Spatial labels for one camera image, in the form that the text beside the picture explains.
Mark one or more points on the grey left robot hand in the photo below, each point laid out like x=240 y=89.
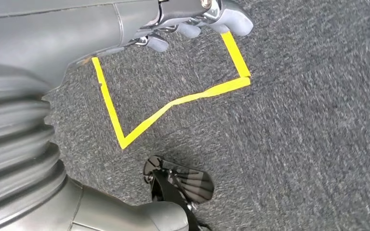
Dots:
x=60 y=32

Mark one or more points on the yellow tape square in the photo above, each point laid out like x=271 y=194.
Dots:
x=109 y=102

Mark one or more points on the black robot foot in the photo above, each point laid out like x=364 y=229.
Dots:
x=188 y=185

